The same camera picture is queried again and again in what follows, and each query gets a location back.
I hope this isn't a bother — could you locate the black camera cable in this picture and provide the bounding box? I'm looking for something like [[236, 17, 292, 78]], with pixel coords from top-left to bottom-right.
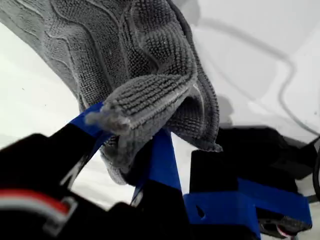
[[299, 134, 320, 203]]

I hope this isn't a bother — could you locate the grey striped towel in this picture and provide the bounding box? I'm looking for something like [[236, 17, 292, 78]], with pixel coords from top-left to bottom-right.
[[0, 0, 224, 186]]

